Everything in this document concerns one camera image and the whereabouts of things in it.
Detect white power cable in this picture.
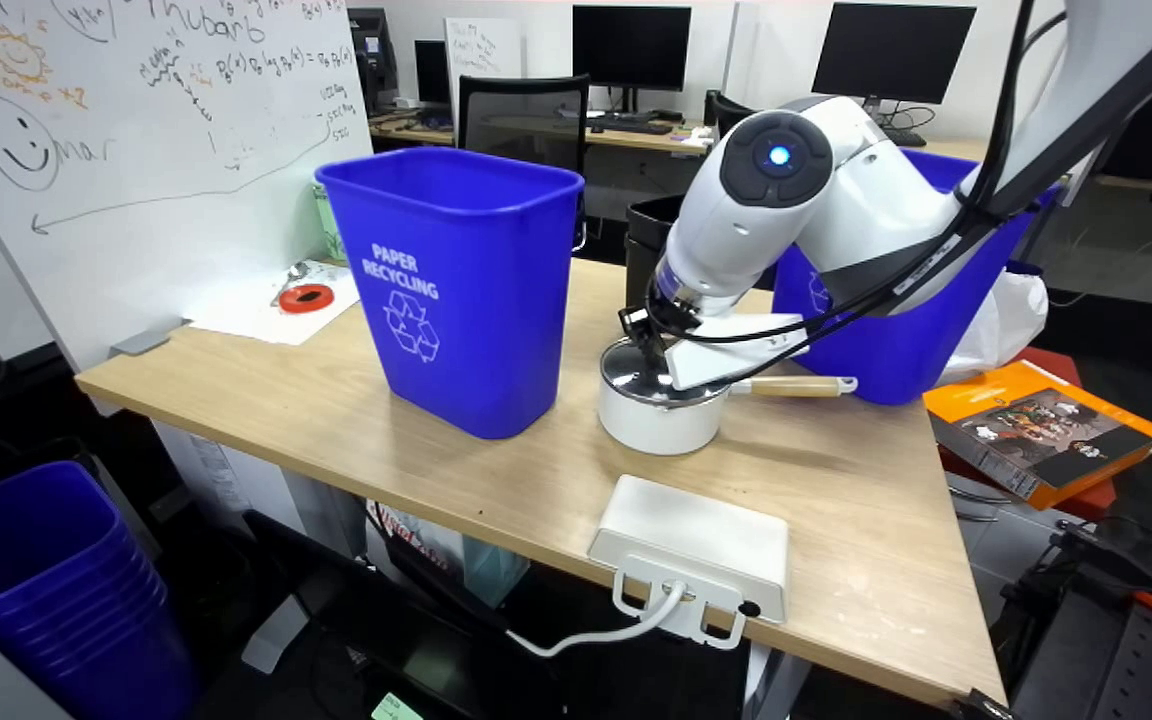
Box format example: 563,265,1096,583
505,581,690,665

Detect white pot with wooden handle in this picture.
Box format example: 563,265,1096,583
593,347,865,460

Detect wooden office desk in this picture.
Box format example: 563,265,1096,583
368,113,1152,202

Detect black solid-back office chair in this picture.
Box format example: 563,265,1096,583
701,87,759,140

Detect white looped cable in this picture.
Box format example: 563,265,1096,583
608,567,755,656

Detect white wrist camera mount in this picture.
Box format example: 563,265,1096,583
663,307,817,395

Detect small black computer monitor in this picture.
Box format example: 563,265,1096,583
410,36,455,113

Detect stack of blue bins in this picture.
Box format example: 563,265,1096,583
0,454,205,720

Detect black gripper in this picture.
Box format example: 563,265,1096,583
622,282,704,395

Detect grey whiteboard eraser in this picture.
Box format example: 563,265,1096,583
108,311,195,361

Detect small white whiteboard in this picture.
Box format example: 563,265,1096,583
443,11,529,87

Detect green plastic bottle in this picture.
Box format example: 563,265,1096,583
311,185,343,266

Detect orange black book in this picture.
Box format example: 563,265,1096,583
920,356,1152,512

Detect white plastic bag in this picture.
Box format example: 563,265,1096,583
936,259,1052,389

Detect whiteboard with smiley drawing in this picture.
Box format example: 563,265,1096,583
0,0,377,375

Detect wide black computer monitor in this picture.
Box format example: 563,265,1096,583
821,0,980,135

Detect black waste bin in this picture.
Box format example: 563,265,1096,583
622,190,690,311

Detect white paper sheet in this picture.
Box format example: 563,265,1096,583
181,255,368,352

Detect red tape roll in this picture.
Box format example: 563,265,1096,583
275,278,340,319

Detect blue paper recycling bin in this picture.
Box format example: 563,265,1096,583
774,147,1070,406
311,144,588,445

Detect large black computer monitor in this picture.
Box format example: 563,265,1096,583
569,0,698,114

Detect white electronics box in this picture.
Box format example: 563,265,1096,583
586,473,793,631

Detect glass lid with metal rim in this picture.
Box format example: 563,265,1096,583
596,337,727,406

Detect black mesh office chair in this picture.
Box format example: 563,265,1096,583
455,73,596,185

